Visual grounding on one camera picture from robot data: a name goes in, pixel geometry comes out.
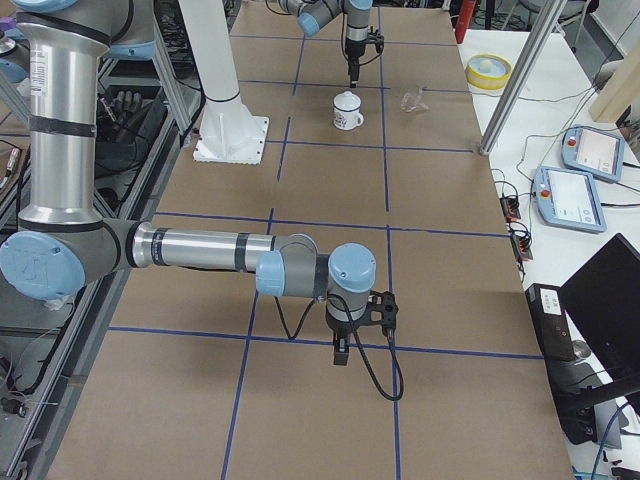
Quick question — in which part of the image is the orange adapter far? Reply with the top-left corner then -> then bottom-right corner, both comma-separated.
500,196 -> 521,221

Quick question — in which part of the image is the clear plastic funnel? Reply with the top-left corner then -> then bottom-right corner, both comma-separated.
400,88 -> 429,113

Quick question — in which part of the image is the white mug lid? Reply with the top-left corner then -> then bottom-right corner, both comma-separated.
333,91 -> 361,112

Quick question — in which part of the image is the aluminium frame post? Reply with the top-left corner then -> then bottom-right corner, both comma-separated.
479,0 -> 567,156

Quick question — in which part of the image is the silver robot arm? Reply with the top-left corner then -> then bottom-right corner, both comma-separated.
265,0 -> 384,88
1,1 -> 376,365

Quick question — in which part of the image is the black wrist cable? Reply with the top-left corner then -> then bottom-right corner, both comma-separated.
339,9 -> 382,67
272,293 -> 405,401

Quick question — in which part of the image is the teach pendant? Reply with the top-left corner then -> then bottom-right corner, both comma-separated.
561,125 -> 624,183
533,166 -> 607,233

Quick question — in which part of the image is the near teach pendant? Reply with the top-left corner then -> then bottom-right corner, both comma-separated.
533,166 -> 607,233

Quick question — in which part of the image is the red cylinder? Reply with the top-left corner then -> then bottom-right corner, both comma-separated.
454,0 -> 476,44

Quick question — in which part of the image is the white pedestal column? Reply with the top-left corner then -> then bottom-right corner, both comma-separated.
179,0 -> 269,165

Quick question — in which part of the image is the wooden beam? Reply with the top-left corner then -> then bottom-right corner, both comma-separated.
589,42 -> 639,123

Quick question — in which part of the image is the yellow rimmed bowl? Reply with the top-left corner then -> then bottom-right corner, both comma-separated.
465,53 -> 513,91

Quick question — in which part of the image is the far teach pendant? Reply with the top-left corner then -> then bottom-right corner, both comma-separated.
561,125 -> 624,183

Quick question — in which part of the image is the white enamel mug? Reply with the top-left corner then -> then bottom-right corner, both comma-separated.
333,108 -> 364,131

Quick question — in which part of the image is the black monitor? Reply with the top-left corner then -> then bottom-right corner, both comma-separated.
560,233 -> 639,373

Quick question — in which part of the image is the black computer box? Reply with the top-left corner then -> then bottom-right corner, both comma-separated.
525,283 -> 574,362

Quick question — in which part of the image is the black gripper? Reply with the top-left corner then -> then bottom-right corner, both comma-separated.
345,39 -> 364,88
327,319 -> 353,366

